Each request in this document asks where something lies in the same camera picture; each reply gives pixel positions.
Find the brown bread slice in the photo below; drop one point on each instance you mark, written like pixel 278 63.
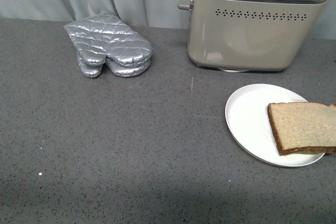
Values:
pixel 302 127

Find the beige two-slot toaster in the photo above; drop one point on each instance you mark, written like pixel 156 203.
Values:
pixel 248 35

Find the white round plate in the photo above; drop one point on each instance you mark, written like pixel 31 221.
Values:
pixel 247 119

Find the silver quilted oven mitt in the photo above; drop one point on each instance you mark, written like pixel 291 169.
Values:
pixel 106 36
pixel 116 69

